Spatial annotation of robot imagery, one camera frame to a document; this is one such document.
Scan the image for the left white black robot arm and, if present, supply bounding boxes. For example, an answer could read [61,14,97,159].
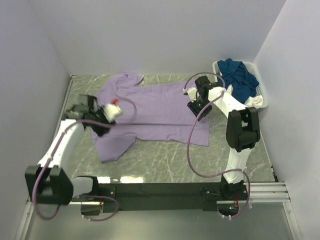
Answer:
[24,94,122,205]

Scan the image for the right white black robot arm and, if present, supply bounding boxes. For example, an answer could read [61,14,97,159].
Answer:
[183,74,261,194]

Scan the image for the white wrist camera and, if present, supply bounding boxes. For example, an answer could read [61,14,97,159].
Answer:
[183,87,199,102]
[103,98,123,123]

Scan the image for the aluminium rail frame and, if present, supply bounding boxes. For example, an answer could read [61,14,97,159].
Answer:
[13,74,303,240]

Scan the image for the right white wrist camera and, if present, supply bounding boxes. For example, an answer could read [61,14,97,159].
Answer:
[183,87,199,102]

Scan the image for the black base beam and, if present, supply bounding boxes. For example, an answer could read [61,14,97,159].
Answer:
[73,182,250,213]

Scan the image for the blue t shirt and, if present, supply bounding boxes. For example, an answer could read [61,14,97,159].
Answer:
[217,58,259,104]

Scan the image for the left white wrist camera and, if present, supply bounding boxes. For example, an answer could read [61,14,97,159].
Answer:
[103,98,123,123]

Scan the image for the white cloth in basket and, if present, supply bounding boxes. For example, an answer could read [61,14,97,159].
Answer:
[244,95,264,107]

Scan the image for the purple t shirt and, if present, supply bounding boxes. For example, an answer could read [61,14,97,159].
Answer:
[91,73,210,163]

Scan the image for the white laundry basket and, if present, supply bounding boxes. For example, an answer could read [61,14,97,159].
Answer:
[212,58,269,108]

